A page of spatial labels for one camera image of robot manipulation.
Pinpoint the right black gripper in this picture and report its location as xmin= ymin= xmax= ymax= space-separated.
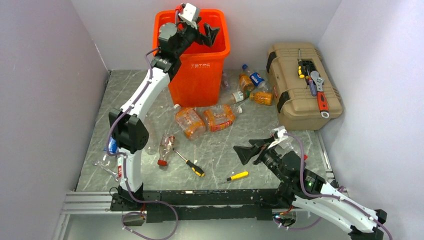
xmin=233 ymin=136 xmax=288 ymax=183

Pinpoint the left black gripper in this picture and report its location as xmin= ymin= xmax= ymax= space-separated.
xmin=173 ymin=17 xmax=220 ymax=58

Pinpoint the large orange bottle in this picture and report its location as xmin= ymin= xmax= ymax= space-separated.
xmin=203 ymin=104 xmax=243 ymax=132
xmin=173 ymin=104 xmax=206 ymax=140

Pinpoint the red cap clear bottle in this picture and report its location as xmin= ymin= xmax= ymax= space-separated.
xmin=157 ymin=133 xmax=175 ymax=167

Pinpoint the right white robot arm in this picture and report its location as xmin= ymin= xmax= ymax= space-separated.
xmin=233 ymin=133 xmax=393 ymax=240

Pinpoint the clear bottle by left arm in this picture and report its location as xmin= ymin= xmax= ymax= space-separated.
xmin=143 ymin=115 xmax=159 ymax=155

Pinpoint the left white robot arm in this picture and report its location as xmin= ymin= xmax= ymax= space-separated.
xmin=108 ymin=21 xmax=220 ymax=210

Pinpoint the orange plastic bin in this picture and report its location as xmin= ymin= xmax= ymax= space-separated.
xmin=152 ymin=9 xmax=231 ymax=107

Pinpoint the small yellow screwdriver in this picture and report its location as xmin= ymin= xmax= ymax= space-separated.
xmin=220 ymin=171 xmax=249 ymax=184

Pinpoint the small orange juice bottle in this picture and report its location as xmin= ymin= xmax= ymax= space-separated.
xmin=246 ymin=91 xmax=273 ymax=106

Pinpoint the orange bottle blue cap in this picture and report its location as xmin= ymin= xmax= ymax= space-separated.
xmin=239 ymin=64 xmax=256 ymax=92

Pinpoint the white label clear bottle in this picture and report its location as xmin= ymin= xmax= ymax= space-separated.
xmin=218 ymin=91 xmax=249 ymax=105

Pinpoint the red label bottle right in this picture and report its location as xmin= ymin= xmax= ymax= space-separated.
xmin=279 ymin=136 xmax=302 ymax=157

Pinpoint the black yellow screwdriver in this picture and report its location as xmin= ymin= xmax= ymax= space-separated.
xmin=172 ymin=148 xmax=205 ymax=177

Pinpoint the tan plastic toolbox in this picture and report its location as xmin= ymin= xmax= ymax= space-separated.
xmin=266 ymin=42 xmax=343 ymax=131

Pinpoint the Pepsi bottle near toolbox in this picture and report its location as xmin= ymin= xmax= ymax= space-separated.
xmin=249 ymin=72 xmax=268 ymax=90

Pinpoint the orange adjustable wrench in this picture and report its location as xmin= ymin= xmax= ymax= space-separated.
xmin=310 ymin=71 xmax=330 ymax=119

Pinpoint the blue red screwdriver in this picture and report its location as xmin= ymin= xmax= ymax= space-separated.
xmin=305 ymin=64 xmax=317 ymax=97

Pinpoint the yellow screwdriver on toolbox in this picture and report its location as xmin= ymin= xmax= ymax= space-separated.
xmin=297 ymin=49 xmax=305 ymax=79

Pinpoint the red label water bottle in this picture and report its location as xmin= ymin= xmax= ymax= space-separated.
xmin=116 ymin=155 xmax=123 ymax=183

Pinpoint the blue cap bottle left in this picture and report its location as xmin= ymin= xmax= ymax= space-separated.
xmin=103 ymin=137 xmax=118 ymax=158

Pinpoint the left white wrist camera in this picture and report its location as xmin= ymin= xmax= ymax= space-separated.
xmin=175 ymin=3 xmax=201 ymax=30

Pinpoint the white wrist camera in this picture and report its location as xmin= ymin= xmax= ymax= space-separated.
xmin=175 ymin=3 xmax=201 ymax=30
xmin=268 ymin=125 xmax=289 ymax=149

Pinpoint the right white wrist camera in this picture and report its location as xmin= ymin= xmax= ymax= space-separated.
xmin=268 ymin=125 xmax=289 ymax=149

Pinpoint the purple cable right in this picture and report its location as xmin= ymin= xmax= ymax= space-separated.
xmin=273 ymin=132 xmax=395 ymax=240

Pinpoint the purple cable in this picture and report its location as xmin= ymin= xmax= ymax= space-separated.
xmin=273 ymin=132 xmax=395 ymax=240
xmin=105 ymin=47 xmax=180 ymax=240

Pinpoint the black base frame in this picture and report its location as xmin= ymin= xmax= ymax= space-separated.
xmin=110 ymin=187 xmax=291 ymax=223

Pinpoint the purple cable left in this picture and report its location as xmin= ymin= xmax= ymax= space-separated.
xmin=105 ymin=47 xmax=180 ymax=240

